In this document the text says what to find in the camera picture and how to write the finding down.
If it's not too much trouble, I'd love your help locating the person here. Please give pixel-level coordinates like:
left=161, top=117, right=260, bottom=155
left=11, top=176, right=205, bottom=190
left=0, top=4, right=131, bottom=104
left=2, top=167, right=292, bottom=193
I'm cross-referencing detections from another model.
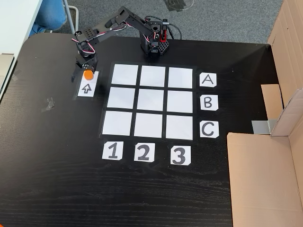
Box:
left=32, top=0, right=67, bottom=36

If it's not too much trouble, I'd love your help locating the paper sheet with arrow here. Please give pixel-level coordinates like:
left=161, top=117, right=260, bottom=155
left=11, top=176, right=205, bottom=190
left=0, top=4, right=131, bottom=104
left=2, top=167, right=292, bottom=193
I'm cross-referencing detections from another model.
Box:
left=72, top=68, right=102, bottom=101

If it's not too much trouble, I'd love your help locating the brown cardboard box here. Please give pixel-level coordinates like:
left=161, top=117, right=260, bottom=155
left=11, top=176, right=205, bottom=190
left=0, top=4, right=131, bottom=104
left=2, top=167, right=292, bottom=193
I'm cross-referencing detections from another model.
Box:
left=226, top=0, right=303, bottom=227

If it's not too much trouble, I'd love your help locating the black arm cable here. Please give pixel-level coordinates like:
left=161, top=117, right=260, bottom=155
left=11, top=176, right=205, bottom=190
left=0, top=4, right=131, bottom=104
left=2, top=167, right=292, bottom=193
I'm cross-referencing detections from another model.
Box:
left=167, top=23, right=183, bottom=40

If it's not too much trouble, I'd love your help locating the paper sheet letter A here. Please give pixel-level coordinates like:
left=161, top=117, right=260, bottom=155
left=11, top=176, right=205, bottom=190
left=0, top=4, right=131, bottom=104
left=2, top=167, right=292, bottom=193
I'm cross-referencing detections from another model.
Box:
left=199, top=72, right=217, bottom=88

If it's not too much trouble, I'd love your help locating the paper sheet letter B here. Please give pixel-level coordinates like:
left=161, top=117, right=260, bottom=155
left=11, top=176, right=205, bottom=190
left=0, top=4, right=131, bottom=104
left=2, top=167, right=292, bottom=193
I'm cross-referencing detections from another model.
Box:
left=200, top=95, right=219, bottom=111

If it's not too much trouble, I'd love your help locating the paper sheet number 1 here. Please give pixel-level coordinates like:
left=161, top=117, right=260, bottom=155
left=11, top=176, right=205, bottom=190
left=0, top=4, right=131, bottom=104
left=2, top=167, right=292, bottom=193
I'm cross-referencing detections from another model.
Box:
left=102, top=141, right=123, bottom=161

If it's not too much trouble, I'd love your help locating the grey metal chair frame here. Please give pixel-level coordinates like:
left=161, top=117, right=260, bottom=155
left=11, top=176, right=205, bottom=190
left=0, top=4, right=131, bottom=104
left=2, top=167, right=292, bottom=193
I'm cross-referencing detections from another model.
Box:
left=62, top=0, right=79, bottom=35

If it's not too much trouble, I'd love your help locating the white desk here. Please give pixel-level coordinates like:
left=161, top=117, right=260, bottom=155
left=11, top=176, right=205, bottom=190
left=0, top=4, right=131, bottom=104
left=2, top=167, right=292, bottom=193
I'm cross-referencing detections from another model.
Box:
left=0, top=0, right=43, bottom=105

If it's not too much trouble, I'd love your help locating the crumpled clear tape piece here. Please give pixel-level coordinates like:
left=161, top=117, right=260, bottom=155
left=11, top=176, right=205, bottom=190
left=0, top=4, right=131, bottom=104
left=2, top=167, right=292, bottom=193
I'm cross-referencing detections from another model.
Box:
left=41, top=96, right=55, bottom=113

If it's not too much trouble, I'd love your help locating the paper sheet number 3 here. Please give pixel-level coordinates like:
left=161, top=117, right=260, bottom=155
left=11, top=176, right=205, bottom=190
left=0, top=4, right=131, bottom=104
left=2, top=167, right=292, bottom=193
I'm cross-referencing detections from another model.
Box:
left=170, top=145, right=192, bottom=166

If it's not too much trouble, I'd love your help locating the paper sheet letter C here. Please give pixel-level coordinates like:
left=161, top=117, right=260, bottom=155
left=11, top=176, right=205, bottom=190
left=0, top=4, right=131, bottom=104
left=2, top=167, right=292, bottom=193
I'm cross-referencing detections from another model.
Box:
left=199, top=120, right=220, bottom=139

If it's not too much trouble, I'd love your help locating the white nine-square grid sheet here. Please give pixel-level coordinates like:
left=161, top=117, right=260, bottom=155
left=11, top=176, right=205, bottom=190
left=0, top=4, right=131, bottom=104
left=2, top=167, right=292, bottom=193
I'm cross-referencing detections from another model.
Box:
left=98, top=62, right=197, bottom=142

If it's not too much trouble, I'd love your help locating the paper sheet number 2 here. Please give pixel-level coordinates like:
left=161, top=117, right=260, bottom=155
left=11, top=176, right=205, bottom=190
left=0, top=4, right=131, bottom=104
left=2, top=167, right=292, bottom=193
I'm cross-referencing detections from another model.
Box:
left=134, top=142, right=156, bottom=162

